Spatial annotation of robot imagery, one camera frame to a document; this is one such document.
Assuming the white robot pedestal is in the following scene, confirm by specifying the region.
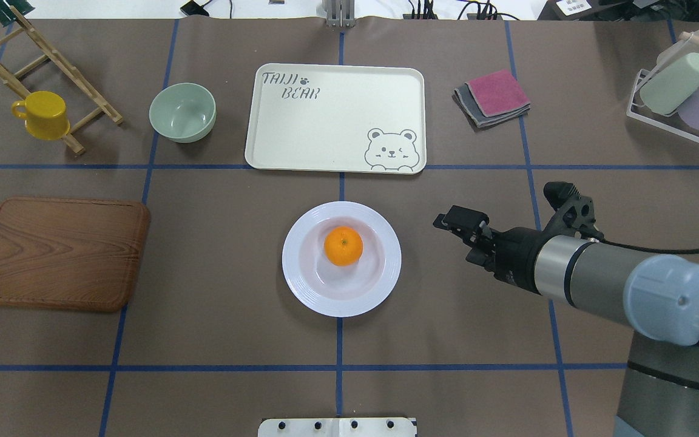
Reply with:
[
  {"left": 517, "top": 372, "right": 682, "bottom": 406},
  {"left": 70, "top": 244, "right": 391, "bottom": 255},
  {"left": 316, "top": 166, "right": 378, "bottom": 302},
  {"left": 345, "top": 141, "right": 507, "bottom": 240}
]
[{"left": 257, "top": 417, "right": 418, "bottom": 436}]

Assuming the green bowl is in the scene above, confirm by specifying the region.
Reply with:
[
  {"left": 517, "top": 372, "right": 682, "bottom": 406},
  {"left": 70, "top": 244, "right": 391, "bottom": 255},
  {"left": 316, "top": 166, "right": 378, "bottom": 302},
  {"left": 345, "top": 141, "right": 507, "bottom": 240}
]
[{"left": 148, "top": 83, "right": 217, "bottom": 144}]

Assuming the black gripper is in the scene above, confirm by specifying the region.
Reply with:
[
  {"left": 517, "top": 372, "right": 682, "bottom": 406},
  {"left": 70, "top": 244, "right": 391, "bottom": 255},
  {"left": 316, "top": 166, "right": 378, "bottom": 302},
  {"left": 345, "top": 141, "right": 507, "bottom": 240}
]
[{"left": 433, "top": 205, "right": 544, "bottom": 295}]

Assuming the dark green mug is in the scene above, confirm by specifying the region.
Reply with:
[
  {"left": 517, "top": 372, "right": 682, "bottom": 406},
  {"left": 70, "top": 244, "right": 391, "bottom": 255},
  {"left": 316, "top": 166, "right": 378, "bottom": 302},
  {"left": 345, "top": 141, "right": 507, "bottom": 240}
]
[{"left": 0, "top": 0, "right": 35, "bottom": 27}]

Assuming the orange fruit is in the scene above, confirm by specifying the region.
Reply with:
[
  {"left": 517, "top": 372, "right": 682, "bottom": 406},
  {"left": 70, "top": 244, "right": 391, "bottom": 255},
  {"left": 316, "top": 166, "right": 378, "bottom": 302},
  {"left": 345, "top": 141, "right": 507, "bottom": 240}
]
[{"left": 323, "top": 226, "right": 363, "bottom": 266}]

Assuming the wooden dish rack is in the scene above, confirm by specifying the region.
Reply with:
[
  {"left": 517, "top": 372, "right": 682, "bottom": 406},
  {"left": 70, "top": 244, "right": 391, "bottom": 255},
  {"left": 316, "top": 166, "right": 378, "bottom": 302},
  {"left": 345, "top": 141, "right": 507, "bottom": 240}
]
[{"left": 0, "top": 8, "right": 124, "bottom": 157}]

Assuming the cream bear tray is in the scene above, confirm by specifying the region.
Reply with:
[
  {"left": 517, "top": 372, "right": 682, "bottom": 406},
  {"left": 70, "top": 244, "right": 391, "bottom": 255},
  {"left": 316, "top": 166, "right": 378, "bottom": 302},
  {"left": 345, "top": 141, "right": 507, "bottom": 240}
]
[{"left": 245, "top": 63, "right": 427, "bottom": 175}]

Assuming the aluminium frame post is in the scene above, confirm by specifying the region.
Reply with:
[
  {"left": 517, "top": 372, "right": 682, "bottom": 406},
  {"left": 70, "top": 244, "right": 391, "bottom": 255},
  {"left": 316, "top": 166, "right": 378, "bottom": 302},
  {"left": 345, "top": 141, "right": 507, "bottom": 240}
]
[{"left": 322, "top": 0, "right": 357, "bottom": 29}]

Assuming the white cup rack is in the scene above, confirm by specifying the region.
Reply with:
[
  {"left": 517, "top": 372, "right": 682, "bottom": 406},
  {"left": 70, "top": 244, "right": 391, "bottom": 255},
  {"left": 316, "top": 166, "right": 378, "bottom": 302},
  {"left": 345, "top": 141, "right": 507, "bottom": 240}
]
[{"left": 625, "top": 30, "right": 699, "bottom": 144}]

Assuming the green cup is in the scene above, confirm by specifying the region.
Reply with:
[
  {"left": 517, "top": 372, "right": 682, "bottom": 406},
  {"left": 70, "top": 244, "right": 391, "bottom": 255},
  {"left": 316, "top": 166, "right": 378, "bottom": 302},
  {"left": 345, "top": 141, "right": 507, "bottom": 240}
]
[{"left": 639, "top": 53, "right": 699, "bottom": 115}]

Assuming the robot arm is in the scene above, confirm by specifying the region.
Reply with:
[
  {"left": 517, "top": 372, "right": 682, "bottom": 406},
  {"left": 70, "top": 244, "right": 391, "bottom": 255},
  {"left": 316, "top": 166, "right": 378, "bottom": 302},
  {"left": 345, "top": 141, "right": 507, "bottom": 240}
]
[{"left": 434, "top": 197, "right": 699, "bottom": 436}]

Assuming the yellow mug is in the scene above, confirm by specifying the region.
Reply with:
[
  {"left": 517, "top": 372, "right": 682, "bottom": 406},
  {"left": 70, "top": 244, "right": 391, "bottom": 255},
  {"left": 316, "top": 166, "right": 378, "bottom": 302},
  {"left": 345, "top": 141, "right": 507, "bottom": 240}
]
[{"left": 11, "top": 90, "right": 70, "bottom": 141}]

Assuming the white round plate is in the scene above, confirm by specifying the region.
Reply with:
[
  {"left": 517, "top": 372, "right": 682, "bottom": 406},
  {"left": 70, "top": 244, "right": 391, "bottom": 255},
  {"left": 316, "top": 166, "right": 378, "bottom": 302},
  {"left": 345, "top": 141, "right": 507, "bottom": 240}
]
[{"left": 281, "top": 201, "right": 402, "bottom": 317}]

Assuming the wooden cutting board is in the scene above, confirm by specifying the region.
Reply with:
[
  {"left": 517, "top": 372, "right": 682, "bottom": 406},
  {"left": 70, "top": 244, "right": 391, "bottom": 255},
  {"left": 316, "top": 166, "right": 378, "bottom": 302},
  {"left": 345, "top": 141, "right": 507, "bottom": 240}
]
[{"left": 0, "top": 197, "right": 150, "bottom": 312}]

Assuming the pink cloth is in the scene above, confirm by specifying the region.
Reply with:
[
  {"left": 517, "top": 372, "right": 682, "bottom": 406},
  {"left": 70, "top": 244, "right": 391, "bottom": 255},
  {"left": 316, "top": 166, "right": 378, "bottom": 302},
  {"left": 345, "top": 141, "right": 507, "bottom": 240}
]
[{"left": 466, "top": 69, "right": 532, "bottom": 117}]

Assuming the grey cloth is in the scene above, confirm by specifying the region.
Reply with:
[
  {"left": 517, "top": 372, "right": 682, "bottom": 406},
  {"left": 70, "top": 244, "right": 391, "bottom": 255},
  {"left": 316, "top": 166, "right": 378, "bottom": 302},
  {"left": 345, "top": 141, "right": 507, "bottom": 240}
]
[{"left": 454, "top": 84, "right": 530, "bottom": 128}]

